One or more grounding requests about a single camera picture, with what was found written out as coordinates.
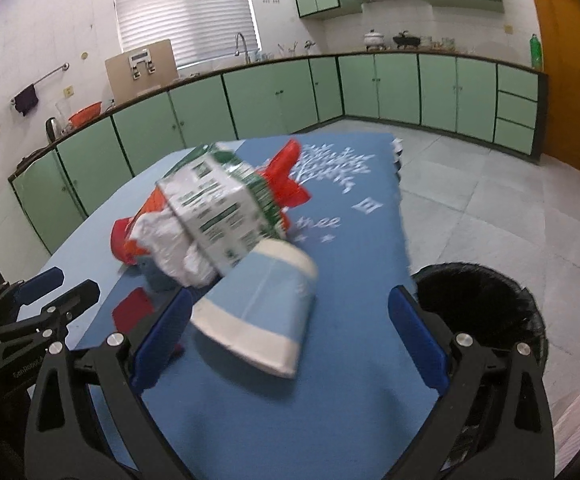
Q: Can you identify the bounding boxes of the wooden door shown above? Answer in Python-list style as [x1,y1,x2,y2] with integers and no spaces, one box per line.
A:
[522,0,580,181]

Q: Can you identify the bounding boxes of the red basin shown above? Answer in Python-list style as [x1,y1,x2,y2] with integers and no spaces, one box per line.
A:
[67,101,103,128]

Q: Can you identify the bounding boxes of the blue and white paper cup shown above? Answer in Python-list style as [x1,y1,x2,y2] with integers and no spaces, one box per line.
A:
[190,240,319,378]

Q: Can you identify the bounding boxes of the blue wrapper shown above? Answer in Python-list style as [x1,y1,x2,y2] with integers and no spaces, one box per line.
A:
[142,257,181,292]

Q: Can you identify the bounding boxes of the black wok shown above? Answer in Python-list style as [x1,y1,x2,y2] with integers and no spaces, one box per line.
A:
[392,31,423,51]

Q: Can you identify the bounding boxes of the small red packet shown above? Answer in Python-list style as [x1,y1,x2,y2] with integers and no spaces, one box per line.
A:
[112,287,154,334]

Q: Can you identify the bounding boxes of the white tissue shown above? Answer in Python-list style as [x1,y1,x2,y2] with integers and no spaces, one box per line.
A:
[130,210,221,288]

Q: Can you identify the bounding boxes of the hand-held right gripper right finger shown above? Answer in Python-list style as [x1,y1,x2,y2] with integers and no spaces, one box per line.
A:
[387,285,556,480]

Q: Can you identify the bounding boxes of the white window blind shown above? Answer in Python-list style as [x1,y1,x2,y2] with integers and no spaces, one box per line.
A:
[111,0,259,68]

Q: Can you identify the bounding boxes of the green base cabinets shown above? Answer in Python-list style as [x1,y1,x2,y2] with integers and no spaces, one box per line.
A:
[8,52,548,256]

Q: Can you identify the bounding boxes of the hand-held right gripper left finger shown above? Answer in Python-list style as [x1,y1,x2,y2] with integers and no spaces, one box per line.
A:
[24,287,205,480]

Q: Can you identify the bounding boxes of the bin with black liner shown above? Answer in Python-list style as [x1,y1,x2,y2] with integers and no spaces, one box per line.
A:
[410,262,551,471]

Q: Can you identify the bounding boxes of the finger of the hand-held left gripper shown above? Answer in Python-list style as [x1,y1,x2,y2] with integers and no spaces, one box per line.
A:
[0,279,101,357]
[0,266,65,327]

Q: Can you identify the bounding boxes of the purple towel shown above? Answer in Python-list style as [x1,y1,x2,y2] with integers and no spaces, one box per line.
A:
[14,85,39,117]

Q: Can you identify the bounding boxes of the green and white carton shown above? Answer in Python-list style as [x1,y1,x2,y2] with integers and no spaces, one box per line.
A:
[156,142,293,278]

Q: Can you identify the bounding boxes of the red plastic bag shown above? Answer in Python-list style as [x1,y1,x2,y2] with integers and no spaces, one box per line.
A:
[111,139,313,266]

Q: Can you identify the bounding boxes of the blue tree print tablecloth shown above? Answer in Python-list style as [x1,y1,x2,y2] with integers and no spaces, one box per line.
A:
[44,132,443,480]

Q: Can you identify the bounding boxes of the metal towel rail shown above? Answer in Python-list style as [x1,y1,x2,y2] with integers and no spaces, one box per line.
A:
[10,62,70,106]

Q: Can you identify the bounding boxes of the brown cardboard appliance box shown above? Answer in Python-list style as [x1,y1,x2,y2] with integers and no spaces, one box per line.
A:
[104,39,178,101]

